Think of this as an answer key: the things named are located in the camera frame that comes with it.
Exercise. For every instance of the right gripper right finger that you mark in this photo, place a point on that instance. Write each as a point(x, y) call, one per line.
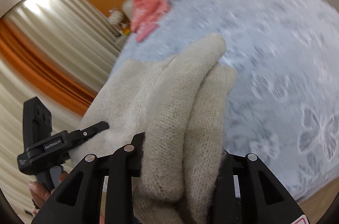
point(246, 191)

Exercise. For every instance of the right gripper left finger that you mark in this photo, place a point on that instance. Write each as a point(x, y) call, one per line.
point(78, 198)

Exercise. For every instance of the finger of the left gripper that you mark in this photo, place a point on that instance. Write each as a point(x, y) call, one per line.
point(78, 137)

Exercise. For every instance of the beige knit sweater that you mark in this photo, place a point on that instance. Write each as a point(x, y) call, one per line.
point(180, 105)

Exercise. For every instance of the pink clothes pile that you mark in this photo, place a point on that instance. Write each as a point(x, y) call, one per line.
point(145, 16)

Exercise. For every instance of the person's left hand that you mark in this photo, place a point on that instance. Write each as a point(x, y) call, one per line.
point(39, 195)

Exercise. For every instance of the orange curtain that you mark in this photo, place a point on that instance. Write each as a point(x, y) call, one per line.
point(36, 67)

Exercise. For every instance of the left bedside table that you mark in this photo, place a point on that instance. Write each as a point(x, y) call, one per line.
point(122, 38)

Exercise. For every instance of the cream curtain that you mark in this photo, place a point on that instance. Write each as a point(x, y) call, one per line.
point(76, 36)

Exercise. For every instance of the white feather lamp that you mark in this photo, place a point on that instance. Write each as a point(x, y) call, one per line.
point(115, 16)

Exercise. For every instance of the grey butterfly bedspread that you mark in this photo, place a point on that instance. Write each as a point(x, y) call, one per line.
point(284, 103)

